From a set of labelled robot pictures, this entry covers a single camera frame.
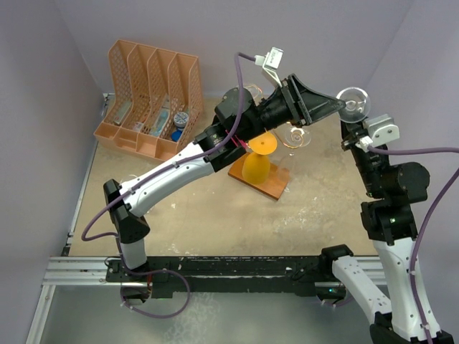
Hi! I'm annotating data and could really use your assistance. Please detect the grey box with red label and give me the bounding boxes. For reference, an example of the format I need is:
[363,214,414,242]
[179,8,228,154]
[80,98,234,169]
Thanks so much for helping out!
[113,101,132,125]

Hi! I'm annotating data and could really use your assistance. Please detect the blue bottle cap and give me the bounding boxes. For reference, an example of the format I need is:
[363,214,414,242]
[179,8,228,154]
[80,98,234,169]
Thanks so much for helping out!
[171,130,183,142]

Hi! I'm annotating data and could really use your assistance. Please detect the pink plastic wine glass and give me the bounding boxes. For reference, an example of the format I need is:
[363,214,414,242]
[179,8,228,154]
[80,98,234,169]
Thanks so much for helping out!
[231,134,249,150]

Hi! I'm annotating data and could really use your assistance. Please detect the peach plastic file organizer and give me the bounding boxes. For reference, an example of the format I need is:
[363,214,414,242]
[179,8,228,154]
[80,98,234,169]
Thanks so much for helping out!
[94,39,204,162]

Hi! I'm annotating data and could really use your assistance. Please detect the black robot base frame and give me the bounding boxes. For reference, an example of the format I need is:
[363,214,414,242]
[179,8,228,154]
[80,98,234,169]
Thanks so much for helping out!
[106,256,348,301]

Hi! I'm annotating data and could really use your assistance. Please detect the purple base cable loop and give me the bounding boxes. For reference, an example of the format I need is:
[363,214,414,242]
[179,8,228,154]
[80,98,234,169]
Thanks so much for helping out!
[120,269,191,319]

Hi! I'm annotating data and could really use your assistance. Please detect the wooden rack base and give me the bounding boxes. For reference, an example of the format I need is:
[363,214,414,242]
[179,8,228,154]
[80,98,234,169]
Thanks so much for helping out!
[227,163,291,201]

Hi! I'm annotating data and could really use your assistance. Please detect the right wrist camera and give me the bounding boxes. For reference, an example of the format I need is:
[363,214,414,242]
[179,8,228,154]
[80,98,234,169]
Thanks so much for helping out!
[356,114,400,152]

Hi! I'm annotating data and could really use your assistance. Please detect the gold wire glass rack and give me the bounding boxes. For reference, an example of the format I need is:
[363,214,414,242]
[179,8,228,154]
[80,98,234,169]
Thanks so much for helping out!
[254,93,311,149]

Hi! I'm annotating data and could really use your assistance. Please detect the clear wine glass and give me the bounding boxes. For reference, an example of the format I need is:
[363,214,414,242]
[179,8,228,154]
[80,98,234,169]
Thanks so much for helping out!
[243,83,262,101]
[336,87,371,123]

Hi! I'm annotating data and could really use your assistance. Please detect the round blue patterned tin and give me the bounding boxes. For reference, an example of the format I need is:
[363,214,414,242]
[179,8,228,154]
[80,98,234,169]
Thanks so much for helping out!
[173,112,189,130]

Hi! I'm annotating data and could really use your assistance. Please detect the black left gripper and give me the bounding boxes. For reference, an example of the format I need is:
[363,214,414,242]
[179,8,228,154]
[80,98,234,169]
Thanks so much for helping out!
[239,75,344,143]

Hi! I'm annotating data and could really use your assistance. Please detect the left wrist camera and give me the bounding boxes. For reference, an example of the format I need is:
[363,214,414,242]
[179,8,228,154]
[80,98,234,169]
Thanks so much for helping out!
[255,47,283,87]

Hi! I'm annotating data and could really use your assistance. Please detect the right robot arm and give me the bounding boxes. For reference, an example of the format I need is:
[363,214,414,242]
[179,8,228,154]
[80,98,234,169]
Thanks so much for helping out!
[318,123,454,343]

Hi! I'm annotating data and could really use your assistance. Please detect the yellow plastic wine glass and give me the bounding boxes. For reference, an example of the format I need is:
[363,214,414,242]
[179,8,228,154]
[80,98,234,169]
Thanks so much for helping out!
[242,132,278,185]

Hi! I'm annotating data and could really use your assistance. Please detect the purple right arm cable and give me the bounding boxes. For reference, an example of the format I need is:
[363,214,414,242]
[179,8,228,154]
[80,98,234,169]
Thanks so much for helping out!
[367,145,459,344]

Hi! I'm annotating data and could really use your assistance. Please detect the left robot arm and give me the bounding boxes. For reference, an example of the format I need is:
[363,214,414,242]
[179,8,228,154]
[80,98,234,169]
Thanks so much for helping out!
[103,75,346,281]

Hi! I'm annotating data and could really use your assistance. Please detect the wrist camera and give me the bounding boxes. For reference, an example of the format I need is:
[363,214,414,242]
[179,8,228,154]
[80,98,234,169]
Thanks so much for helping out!
[356,114,400,152]
[255,47,283,87]

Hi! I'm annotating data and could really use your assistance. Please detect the blue toothbrush package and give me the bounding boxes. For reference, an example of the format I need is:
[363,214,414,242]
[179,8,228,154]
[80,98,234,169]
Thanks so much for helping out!
[148,95,170,137]

